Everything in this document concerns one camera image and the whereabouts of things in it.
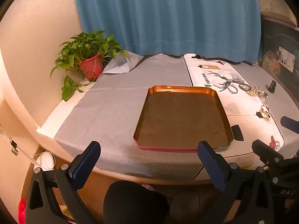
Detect beige bag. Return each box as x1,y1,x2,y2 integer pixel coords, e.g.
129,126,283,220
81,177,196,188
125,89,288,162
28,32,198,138
257,0,298,26

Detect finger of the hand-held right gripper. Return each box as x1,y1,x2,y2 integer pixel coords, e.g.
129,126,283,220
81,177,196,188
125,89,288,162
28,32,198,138
281,116,299,134
252,139,285,168

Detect grey tablecloth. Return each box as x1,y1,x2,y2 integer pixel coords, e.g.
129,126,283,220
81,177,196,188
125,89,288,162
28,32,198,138
54,54,299,178

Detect orange metal tray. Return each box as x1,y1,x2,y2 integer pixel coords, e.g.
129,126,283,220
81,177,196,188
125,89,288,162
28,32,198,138
133,85,234,153

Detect white deer print table runner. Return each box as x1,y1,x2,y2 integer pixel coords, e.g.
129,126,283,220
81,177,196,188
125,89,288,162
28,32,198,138
183,53,285,166

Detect red flower pot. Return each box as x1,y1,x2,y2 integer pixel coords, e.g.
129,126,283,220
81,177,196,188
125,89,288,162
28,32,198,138
78,54,104,82

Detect green pothos plant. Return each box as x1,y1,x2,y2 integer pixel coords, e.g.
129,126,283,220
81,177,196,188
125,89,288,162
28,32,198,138
50,30,129,102

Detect red cloth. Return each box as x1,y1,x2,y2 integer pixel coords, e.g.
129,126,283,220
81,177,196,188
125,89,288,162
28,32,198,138
17,197,28,224

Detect dark cloth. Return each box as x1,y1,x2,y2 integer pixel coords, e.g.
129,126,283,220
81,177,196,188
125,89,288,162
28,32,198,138
103,180,170,224

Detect white cable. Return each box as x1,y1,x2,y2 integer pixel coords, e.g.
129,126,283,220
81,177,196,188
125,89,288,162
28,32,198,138
0,126,41,167

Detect blue curtain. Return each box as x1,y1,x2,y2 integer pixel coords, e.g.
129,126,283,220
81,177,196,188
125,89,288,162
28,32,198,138
73,0,262,63

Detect white round device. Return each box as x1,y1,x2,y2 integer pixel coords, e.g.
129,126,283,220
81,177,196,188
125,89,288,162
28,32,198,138
35,151,56,170

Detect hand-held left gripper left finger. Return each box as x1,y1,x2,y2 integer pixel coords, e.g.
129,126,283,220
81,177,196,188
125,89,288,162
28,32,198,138
25,141,101,224

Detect black cord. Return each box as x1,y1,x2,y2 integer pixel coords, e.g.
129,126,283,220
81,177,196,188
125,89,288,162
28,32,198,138
169,190,204,222

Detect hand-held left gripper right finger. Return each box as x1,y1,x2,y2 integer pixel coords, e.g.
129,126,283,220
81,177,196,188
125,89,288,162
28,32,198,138
197,141,275,224

